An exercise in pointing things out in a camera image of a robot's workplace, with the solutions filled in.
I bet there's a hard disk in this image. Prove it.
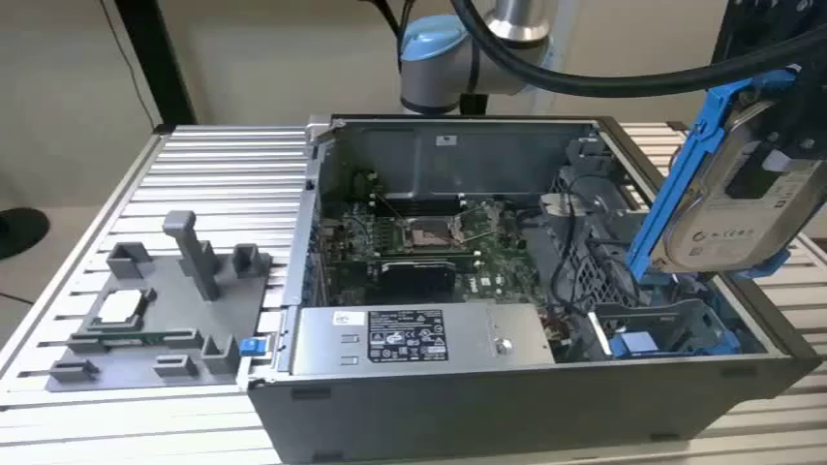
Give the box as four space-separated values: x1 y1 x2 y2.
625 70 827 285

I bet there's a silver power supply unit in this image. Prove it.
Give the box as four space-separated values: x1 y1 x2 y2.
289 304 557 379

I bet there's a metal locking lever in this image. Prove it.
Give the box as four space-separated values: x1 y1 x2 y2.
379 192 415 222

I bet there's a metal socket cover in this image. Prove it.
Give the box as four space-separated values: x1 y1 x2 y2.
451 201 505 243

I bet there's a gray parts rack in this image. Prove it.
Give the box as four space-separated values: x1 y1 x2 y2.
44 210 276 393

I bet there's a gray metal disk bay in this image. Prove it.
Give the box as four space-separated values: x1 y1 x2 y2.
591 297 741 362

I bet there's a black disk data wire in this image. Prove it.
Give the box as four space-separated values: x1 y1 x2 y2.
580 227 647 304

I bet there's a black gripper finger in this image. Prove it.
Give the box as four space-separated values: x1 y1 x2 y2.
723 161 788 199

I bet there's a green motherboard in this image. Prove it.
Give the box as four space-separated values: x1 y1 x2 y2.
319 193 544 309

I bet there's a black round base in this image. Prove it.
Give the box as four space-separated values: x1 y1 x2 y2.
0 206 52 261

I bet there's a black and gray PC case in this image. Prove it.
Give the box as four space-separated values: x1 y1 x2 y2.
248 113 821 465

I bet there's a silver CPU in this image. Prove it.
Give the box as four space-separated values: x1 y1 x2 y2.
96 290 153 326

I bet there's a CPU socket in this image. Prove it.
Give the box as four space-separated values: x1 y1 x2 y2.
399 215 471 251

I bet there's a gray perforated drive cage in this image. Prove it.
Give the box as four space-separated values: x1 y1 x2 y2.
539 139 653 311

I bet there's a thick black arm hose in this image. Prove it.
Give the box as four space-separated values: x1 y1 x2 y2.
448 0 827 98

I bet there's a black upright post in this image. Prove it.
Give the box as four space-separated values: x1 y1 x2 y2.
114 0 198 127

